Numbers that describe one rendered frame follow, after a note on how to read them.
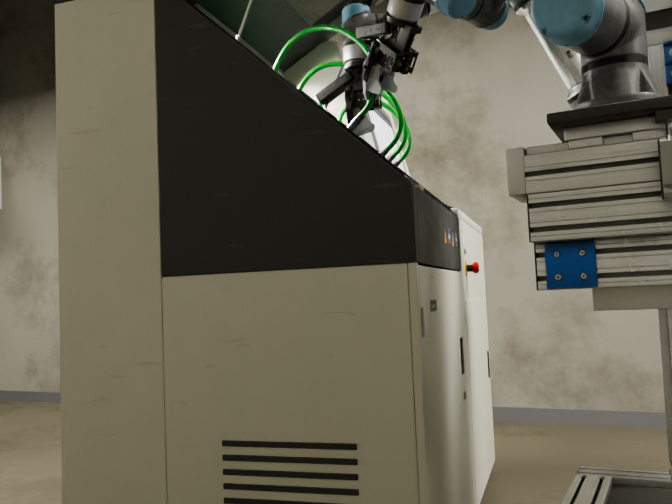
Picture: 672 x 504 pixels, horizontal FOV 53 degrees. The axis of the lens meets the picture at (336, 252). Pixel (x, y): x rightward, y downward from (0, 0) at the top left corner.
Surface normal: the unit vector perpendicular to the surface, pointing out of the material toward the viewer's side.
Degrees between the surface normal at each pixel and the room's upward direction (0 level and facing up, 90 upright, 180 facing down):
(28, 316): 90
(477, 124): 90
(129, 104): 90
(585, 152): 90
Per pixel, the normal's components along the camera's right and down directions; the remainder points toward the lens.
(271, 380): -0.30, -0.05
